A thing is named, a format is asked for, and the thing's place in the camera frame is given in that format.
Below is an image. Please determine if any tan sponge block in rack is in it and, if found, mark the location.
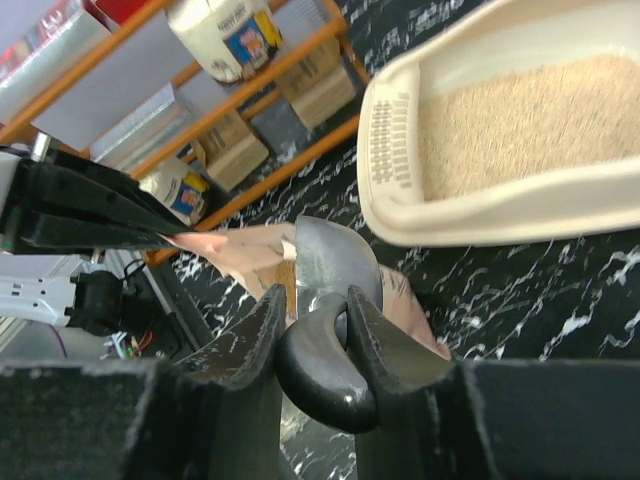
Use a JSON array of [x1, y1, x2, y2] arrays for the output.
[[275, 38, 356, 129]]

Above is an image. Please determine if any red white RiO toothpaste box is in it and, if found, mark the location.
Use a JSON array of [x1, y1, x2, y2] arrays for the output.
[[93, 0, 149, 33]]

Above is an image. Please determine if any pink cat litter bag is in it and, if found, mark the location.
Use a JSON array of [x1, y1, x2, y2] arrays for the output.
[[168, 216, 451, 360]]

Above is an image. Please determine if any orange wooden shelf rack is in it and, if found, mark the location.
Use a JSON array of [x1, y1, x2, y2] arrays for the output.
[[1, 0, 370, 231]]

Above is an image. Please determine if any grey metal scoop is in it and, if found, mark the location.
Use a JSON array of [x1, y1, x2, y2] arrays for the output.
[[275, 215, 386, 435]]

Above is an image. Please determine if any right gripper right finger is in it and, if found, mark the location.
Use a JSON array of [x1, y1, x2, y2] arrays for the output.
[[348, 288, 639, 479]]

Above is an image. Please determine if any cream plastic litter box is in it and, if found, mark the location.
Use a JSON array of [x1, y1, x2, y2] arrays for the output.
[[357, 1, 639, 247]]

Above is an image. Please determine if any white plastic bottle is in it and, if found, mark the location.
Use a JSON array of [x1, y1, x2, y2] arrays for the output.
[[165, 0, 283, 85]]

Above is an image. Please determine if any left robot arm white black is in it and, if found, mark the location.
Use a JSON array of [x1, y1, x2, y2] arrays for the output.
[[1, 145, 189, 359]]

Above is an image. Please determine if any clear plastic box in rack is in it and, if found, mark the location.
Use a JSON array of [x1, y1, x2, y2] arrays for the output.
[[90, 83, 194, 173]]

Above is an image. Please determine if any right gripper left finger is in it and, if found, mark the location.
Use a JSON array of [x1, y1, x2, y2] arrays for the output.
[[1, 285, 286, 479]]

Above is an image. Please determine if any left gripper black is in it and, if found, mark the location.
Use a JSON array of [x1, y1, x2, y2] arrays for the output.
[[1, 145, 193, 255]]

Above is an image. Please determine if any red 3D toothpaste box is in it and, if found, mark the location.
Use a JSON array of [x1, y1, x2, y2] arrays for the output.
[[1, 1, 111, 125]]

